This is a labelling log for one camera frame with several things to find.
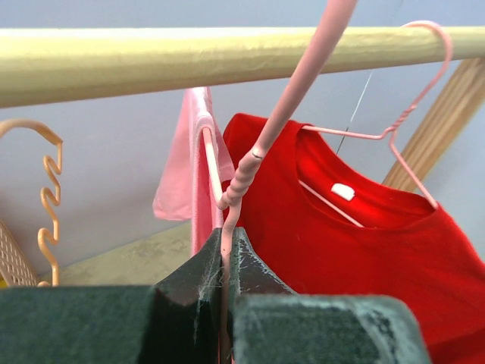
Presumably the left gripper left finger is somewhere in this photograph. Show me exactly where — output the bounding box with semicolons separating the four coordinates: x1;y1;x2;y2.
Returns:
1;230;221;363

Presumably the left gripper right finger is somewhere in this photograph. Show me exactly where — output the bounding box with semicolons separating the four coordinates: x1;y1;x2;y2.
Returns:
229;227;431;363

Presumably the pink t shirt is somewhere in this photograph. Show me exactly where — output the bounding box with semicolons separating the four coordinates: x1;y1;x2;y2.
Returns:
152;87;234;256

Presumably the orange wooden hanger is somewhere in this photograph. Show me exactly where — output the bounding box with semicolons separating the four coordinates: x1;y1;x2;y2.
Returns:
1;118;63;287

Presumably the red t shirt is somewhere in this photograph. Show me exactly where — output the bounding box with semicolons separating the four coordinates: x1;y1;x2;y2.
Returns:
238;121;484;363

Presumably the peach desk file organizer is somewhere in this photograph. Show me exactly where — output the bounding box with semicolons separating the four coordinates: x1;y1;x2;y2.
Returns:
0;221;39;287

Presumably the wooden clothes rack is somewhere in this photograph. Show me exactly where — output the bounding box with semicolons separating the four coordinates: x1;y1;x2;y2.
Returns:
0;25;485;194

